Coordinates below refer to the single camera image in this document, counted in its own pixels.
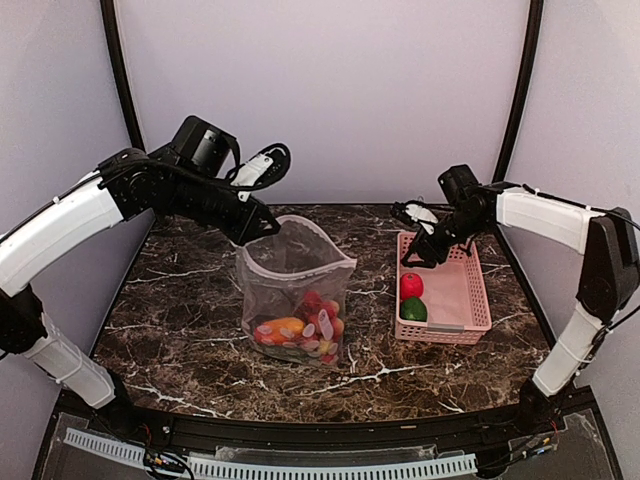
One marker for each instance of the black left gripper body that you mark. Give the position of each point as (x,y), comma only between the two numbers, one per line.
(196,201)

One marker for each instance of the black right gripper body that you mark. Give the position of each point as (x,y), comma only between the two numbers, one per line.
(442,249)

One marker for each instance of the pink perforated plastic basket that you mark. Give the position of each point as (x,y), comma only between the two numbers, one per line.
(454,295)

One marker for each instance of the clear zip top bag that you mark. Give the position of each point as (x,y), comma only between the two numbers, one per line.
(275,272)

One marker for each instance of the orange yellow mango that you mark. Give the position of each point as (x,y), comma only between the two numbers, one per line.
(279,331)

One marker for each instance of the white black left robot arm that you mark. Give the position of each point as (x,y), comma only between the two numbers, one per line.
(198,175)

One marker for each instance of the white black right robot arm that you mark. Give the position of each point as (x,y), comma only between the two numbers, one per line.
(605,238)

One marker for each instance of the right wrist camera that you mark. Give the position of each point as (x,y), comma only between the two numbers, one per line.
(414,213)

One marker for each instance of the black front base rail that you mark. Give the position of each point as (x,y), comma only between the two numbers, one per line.
(574,445)

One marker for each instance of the black right frame post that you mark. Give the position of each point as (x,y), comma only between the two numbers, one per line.
(525,71)

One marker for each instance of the black frame post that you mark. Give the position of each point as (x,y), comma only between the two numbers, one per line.
(525,71)
(120,74)

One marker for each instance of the black left frame post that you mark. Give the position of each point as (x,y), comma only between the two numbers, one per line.
(120,74)

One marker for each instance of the white slotted cable duct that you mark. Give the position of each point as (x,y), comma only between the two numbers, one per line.
(249,463)

